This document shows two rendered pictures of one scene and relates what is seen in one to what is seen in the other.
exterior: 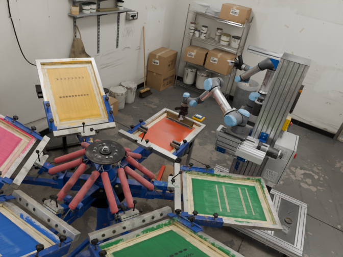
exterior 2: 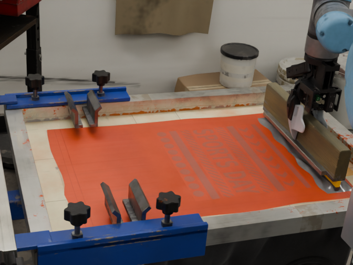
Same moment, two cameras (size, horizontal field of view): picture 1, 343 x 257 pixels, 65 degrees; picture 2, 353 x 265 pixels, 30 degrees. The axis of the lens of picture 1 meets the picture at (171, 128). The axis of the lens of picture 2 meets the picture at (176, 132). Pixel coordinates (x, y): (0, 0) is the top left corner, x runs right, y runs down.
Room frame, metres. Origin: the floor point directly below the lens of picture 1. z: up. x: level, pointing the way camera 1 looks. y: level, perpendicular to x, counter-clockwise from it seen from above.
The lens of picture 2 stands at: (1.63, -0.84, 1.69)
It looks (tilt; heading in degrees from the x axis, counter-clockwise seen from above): 28 degrees down; 45
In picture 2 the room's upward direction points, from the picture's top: 5 degrees clockwise
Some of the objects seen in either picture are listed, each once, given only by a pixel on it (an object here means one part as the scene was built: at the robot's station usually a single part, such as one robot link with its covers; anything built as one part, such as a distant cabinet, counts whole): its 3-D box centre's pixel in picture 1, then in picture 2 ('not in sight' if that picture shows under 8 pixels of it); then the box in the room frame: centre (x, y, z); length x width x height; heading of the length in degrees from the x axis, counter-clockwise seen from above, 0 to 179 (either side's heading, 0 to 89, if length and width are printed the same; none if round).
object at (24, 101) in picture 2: (136, 129); (68, 106); (2.46, 0.38, 0.97); 0.30 x 0.05 x 0.07; 155
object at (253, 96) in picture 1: (253, 99); not in sight; (2.83, -0.85, 1.42); 0.13 x 0.12 x 0.14; 132
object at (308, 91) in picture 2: (184, 110); (318, 82); (2.79, -0.10, 1.14); 0.09 x 0.08 x 0.12; 65
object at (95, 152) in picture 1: (103, 206); not in sight; (1.60, 0.47, 0.67); 0.39 x 0.39 x 1.35
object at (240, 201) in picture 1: (213, 188); not in sight; (1.69, -0.44, 1.05); 1.08 x 0.61 x 0.23; 95
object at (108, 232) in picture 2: (179, 150); (122, 243); (2.23, -0.13, 0.97); 0.30 x 0.05 x 0.07; 155
